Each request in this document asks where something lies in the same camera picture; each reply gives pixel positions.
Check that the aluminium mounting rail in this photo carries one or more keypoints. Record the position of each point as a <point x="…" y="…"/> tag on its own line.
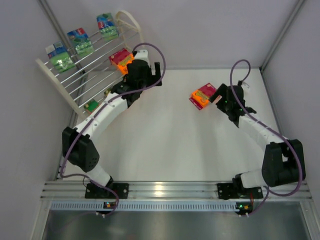
<point x="156" y="196"/>

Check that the orange pink Scrub Mommy box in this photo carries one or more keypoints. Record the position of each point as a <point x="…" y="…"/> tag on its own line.
<point x="121" y="59"/>

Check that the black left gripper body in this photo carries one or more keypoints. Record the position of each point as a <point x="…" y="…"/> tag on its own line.
<point x="149" y="75"/>

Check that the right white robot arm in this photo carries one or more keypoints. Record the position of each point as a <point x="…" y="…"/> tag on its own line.
<point x="283" y="160"/>

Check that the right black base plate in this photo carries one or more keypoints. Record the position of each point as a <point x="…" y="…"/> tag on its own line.
<point x="227" y="191"/>

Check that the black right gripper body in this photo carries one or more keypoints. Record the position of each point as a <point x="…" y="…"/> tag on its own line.
<point x="221" y="95"/>

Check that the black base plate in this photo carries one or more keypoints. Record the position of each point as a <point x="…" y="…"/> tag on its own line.
<point x="227" y="191"/>
<point x="95" y="192"/>

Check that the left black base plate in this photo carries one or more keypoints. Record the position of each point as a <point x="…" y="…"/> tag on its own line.
<point x="95" y="192"/>

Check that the cream chrome wire shelf rack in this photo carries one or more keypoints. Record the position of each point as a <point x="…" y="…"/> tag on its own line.
<point x="94" y="73"/>

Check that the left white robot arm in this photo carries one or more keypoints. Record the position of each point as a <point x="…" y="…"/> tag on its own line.
<point x="78" y="143"/>

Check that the orange box barcode side up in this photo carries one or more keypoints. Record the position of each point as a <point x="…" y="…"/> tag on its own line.
<point x="106" y="93"/>

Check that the blue green Vileda sponge pack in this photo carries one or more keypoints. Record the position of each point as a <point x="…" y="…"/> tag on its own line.
<point x="59" y="57"/>

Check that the orange green Sponge Daddy box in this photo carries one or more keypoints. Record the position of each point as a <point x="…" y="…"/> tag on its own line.
<point x="91" y="105"/>

